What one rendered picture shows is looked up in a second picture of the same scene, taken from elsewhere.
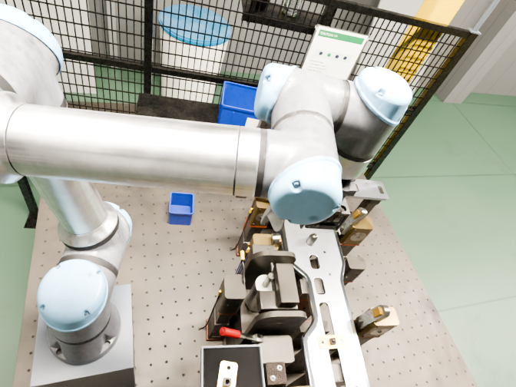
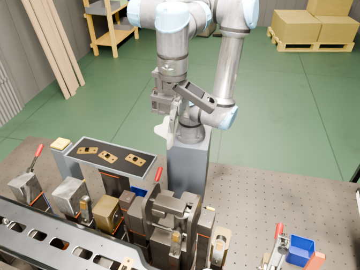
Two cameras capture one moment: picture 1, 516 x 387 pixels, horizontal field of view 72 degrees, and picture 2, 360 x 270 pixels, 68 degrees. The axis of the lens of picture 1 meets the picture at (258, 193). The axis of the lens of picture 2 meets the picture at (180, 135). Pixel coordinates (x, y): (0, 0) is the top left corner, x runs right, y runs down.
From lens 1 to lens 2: 1.03 m
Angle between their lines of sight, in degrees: 83
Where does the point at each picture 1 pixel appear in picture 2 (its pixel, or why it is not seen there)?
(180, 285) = not seen: hidden behind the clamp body
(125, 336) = (180, 144)
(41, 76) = (231, 12)
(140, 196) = (315, 230)
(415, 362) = not seen: outside the picture
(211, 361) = (148, 157)
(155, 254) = (256, 227)
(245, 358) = (140, 170)
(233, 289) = (188, 197)
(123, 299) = (200, 147)
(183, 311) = not seen: hidden behind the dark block
